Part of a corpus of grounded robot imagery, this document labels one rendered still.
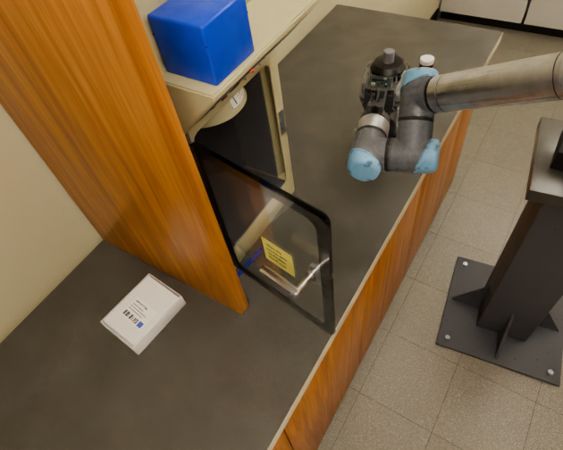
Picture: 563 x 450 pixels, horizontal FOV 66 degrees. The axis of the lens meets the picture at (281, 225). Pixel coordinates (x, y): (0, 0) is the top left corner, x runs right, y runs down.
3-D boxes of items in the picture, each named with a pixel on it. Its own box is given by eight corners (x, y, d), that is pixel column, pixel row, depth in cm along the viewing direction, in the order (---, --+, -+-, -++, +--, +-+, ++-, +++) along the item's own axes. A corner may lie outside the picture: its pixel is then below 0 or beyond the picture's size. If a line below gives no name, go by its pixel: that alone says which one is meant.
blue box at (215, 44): (166, 72, 66) (145, 14, 59) (205, 39, 71) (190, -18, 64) (217, 87, 62) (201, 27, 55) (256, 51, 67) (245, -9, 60)
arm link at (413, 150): (441, 120, 89) (388, 118, 93) (436, 174, 90) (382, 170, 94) (442, 125, 96) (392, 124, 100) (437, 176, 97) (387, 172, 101)
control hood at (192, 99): (173, 131, 73) (153, 79, 66) (274, 36, 89) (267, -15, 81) (227, 150, 69) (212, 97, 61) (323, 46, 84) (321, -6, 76)
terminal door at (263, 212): (235, 262, 106) (189, 137, 75) (335, 335, 92) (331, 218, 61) (233, 265, 106) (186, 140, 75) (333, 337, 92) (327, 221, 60)
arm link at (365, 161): (383, 185, 97) (346, 182, 100) (390, 149, 103) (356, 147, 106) (382, 162, 91) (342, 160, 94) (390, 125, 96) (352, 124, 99)
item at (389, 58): (373, 62, 119) (373, 40, 114) (407, 65, 117) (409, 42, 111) (366, 82, 114) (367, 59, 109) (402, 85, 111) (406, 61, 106)
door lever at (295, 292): (277, 256, 82) (275, 248, 80) (316, 282, 78) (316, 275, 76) (258, 276, 80) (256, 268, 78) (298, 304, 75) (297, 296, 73)
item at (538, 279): (567, 287, 197) (691, 135, 126) (558, 387, 172) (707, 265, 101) (457, 257, 213) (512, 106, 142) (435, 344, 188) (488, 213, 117)
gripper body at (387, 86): (399, 74, 104) (391, 109, 98) (396, 102, 111) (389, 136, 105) (367, 71, 106) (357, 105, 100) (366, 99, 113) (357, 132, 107)
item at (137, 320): (106, 329, 105) (99, 321, 102) (154, 280, 112) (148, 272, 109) (138, 355, 100) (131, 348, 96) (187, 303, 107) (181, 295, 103)
